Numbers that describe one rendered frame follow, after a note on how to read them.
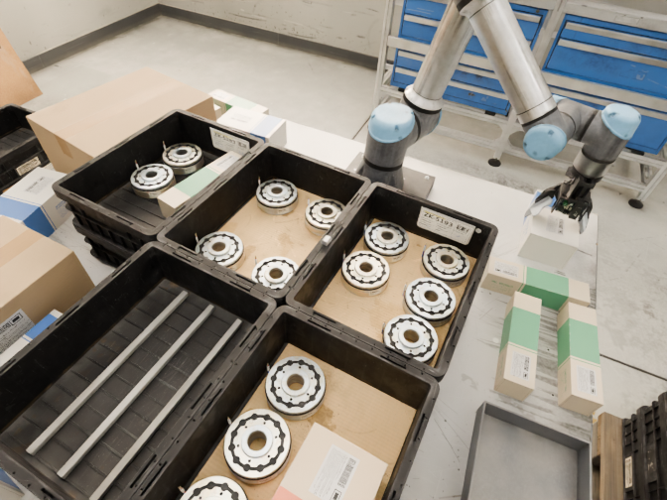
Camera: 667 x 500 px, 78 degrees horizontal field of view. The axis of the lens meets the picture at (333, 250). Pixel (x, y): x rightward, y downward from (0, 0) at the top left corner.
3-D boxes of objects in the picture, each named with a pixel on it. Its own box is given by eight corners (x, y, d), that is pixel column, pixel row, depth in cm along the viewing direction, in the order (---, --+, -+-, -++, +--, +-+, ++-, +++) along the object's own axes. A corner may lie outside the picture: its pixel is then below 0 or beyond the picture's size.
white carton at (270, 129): (287, 143, 145) (286, 120, 139) (270, 161, 138) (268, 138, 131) (237, 128, 150) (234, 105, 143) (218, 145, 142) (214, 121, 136)
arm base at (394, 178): (362, 163, 132) (368, 136, 125) (408, 178, 129) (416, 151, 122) (345, 188, 122) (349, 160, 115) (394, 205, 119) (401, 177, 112)
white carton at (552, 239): (525, 211, 128) (537, 188, 121) (566, 223, 125) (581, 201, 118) (517, 255, 115) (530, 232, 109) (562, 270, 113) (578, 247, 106)
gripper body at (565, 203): (548, 214, 106) (571, 177, 97) (550, 194, 112) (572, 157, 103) (580, 223, 104) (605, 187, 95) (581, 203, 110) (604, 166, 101)
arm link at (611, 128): (607, 96, 92) (649, 110, 89) (583, 139, 100) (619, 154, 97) (598, 109, 88) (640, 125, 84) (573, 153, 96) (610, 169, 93)
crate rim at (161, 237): (267, 148, 108) (267, 140, 106) (372, 187, 99) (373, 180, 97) (155, 246, 83) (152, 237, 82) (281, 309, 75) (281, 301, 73)
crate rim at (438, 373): (372, 187, 99) (373, 180, 97) (496, 234, 91) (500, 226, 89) (281, 309, 75) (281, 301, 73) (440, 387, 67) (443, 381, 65)
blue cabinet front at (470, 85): (390, 84, 260) (407, -19, 218) (506, 114, 242) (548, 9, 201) (389, 86, 258) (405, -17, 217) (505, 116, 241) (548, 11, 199)
